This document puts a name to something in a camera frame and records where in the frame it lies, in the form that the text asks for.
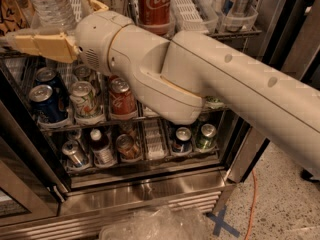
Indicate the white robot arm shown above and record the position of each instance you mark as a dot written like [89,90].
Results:
[174,77]

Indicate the blue can front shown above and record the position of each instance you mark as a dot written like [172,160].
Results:
[47,104]

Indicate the blue tape cross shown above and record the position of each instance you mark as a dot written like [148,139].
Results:
[220,224]

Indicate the clear plastic water bottle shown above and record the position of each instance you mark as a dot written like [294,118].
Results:
[55,14]

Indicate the silver blue slim can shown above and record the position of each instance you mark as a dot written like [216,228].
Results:
[234,15]

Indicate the fridge door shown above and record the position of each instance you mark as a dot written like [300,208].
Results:
[30,174]

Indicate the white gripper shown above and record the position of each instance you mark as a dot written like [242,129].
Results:
[94,39]

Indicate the LaCroix can top shelf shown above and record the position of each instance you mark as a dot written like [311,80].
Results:
[11,17]

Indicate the white diet soda can rear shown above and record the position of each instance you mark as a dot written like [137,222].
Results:
[83,73]

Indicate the white diet soda can front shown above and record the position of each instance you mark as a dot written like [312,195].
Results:
[84,100]

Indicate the clear plastic bag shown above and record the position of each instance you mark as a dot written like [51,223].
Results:
[162,224]

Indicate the gold can bottom shelf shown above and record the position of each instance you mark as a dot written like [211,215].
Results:
[127,147]

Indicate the silver can bottom shelf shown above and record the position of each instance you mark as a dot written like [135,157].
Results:
[75,153]

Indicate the red Coke can front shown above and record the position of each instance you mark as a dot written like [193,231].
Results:
[121,97]

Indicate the stainless steel fridge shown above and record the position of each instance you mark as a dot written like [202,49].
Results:
[100,195]

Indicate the white diet soda can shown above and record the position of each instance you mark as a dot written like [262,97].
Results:
[84,100]
[83,73]

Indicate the dark bottle white cap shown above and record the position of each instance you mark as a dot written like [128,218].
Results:
[101,148]

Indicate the blue Pepsi can bottom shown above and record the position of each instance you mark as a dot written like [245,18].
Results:
[182,140]

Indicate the green can front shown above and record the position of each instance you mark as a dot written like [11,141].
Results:
[213,103]

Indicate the green can bottom shelf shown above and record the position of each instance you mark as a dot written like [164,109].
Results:
[205,136]

